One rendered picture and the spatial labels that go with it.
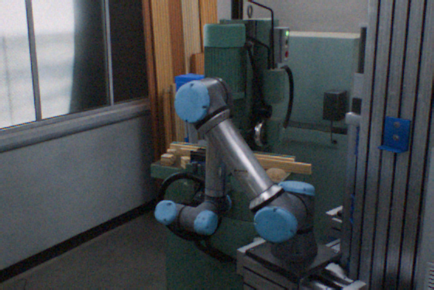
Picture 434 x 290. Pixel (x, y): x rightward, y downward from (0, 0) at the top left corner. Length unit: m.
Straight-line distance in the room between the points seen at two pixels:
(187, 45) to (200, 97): 2.58
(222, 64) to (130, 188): 1.96
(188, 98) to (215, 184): 0.35
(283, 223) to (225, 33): 0.95
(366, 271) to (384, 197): 0.26
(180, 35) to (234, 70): 1.87
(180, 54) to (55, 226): 1.55
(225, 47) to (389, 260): 1.05
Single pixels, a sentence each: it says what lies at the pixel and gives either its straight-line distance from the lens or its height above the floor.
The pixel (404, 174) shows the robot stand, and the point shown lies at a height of 1.12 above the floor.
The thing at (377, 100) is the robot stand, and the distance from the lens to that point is 1.59.
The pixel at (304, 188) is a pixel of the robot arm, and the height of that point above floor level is 1.05.
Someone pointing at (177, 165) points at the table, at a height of 0.90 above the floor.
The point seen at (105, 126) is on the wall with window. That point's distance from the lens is 3.67.
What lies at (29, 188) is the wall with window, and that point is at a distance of 3.33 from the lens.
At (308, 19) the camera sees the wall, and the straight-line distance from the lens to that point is 4.64.
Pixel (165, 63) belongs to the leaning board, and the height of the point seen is 1.17.
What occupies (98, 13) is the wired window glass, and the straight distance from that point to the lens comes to 3.67.
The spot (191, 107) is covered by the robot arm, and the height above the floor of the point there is 1.30.
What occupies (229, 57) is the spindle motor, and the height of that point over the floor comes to 1.37.
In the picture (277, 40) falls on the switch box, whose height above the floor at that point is 1.42.
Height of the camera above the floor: 1.59
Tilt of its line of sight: 15 degrees down
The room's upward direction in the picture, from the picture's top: straight up
